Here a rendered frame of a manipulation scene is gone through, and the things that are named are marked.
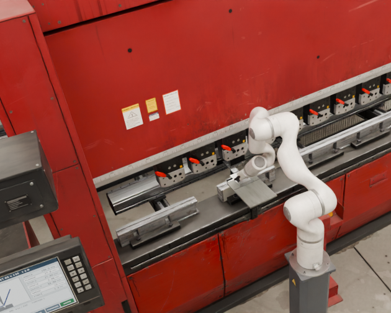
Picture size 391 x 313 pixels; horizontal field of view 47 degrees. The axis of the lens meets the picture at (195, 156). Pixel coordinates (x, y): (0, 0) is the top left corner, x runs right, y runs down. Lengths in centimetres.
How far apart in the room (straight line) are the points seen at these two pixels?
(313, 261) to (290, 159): 50
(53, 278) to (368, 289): 234
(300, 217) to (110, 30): 112
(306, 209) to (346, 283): 161
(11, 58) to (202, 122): 105
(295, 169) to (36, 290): 114
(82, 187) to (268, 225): 135
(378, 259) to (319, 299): 135
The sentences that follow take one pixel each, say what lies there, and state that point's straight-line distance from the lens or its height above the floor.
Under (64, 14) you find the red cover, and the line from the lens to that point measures 193.
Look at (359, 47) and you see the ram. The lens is 285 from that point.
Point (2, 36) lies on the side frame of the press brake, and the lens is 171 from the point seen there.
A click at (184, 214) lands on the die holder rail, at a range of 267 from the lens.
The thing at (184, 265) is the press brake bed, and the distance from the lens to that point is 276.
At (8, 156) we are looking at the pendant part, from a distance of 158.
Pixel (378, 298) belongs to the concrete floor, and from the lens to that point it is 344.
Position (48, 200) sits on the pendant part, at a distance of 156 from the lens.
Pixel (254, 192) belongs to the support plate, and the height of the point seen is 100.
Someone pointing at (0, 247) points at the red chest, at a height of 98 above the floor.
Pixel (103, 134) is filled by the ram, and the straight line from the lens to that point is 217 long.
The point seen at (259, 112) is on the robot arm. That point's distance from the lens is 211.
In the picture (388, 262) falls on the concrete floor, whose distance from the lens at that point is 366.
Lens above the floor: 272
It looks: 36 degrees down
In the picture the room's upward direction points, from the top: 9 degrees counter-clockwise
